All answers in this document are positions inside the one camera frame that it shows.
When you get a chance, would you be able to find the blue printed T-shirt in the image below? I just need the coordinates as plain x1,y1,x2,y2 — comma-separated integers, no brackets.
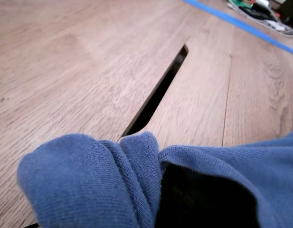
17,129,293,228

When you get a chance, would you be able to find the long blue tape strip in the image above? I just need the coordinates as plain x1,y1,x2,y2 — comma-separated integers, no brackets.
181,0,293,58

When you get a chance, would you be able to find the black gripper foam finger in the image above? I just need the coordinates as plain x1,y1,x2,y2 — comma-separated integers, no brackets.
155,162,261,228

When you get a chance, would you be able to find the wooden cable hatch lid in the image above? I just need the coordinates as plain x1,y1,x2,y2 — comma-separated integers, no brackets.
120,37,233,147

